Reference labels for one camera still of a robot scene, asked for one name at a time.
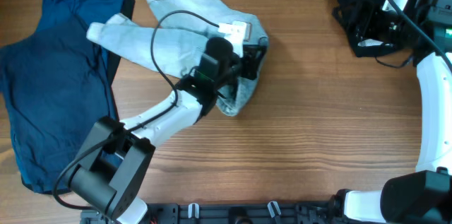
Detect black garment under shirt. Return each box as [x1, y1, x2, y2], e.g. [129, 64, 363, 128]
[107, 0, 135, 85]

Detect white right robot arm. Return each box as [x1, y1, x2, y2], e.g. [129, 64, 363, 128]
[326, 0, 451, 223]

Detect black folded garment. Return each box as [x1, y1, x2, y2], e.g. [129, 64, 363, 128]
[332, 0, 420, 57]

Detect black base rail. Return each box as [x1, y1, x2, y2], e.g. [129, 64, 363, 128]
[79, 201, 354, 224]

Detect blue shirt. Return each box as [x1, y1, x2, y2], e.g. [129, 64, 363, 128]
[1, 0, 133, 194]

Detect light blue denim shorts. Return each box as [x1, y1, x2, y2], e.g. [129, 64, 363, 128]
[86, 0, 270, 117]

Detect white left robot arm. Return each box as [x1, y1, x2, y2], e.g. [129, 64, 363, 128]
[56, 37, 267, 223]

